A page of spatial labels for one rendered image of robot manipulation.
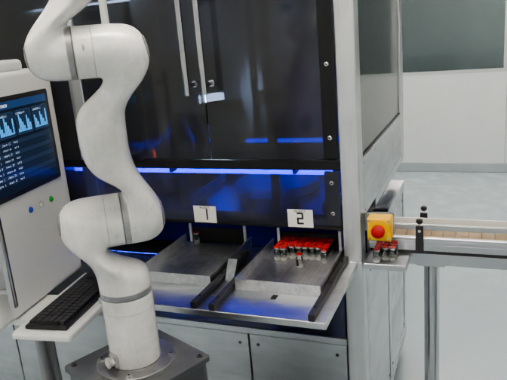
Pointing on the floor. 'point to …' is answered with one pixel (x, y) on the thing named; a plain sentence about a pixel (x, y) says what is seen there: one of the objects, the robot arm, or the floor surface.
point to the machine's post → (351, 181)
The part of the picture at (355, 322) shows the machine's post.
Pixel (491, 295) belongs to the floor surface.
